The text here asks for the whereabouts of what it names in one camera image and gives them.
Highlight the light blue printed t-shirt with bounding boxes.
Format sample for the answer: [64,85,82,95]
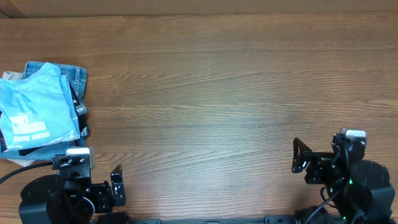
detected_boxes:
[1,63,80,151]

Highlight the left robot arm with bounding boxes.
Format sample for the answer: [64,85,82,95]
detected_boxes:
[19,154,126,224]

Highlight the folded beige garment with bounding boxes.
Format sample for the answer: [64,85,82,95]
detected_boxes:
[2,71,34,167]

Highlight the folded blue jeans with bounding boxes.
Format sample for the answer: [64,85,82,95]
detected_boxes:
[1,62,86,161]

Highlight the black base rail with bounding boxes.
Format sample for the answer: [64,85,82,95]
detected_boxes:
[91,212,300,224]

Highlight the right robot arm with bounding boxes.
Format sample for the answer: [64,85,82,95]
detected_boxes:
[292,129,395,223]

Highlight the folded black garment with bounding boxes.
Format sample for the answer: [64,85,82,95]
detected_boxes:
[18,147,39,156]

